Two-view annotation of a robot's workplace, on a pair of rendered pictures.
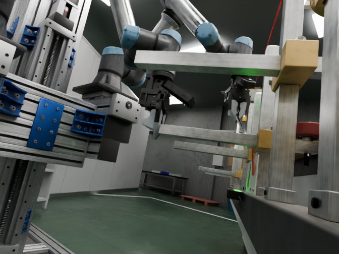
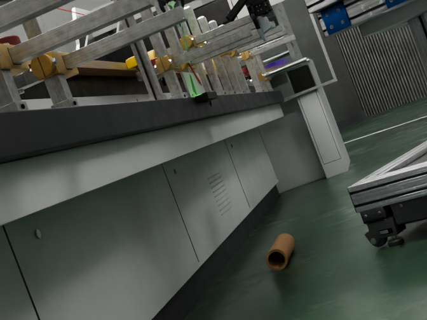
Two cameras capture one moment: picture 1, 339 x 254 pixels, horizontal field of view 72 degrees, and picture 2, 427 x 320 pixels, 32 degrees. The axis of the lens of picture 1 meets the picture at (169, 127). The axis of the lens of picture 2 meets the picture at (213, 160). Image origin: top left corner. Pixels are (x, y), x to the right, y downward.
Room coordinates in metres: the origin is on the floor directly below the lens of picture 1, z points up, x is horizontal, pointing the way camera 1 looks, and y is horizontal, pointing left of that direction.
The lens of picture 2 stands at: (3.53, -0.40, 0.52)
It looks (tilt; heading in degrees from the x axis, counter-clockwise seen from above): 1 degrees down; 178
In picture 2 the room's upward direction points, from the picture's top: 21 degrees counter-clockwise
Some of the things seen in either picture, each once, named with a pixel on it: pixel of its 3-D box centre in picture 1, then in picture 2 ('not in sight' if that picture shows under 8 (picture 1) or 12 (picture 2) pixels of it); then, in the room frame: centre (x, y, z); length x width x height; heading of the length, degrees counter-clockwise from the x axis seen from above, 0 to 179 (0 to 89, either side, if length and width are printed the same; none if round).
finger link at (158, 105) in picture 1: (159, 109); not in sight; (0.70, 0.04, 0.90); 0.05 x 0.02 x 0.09; 165
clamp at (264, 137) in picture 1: (266, 143); (183, 64); (0.65, -0.28, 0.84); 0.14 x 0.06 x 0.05; 165
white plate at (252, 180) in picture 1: (250, 176); (195, 85); (0.71, -0.27, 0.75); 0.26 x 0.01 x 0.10; 165
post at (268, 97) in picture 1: (266, 118); (174, 43); (0.68, -0.28, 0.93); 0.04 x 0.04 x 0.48; 75
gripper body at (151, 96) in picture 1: (157, 92); (255, 0); (0.73, 0.06, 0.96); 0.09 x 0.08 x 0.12; 75
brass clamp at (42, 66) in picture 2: (238, 174); (54, 66); (1.86, -0.60, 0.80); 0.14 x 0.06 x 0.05; 165
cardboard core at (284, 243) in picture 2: not in sight; (281, 251); (0.65, -0.18, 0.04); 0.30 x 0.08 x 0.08; 165
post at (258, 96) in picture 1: (253, 149); (162, 56); (0.92, -0.35, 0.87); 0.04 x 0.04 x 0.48; 75
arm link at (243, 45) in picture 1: (241, 52); not in sight; (0.89, -0.24, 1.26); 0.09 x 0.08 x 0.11; 59
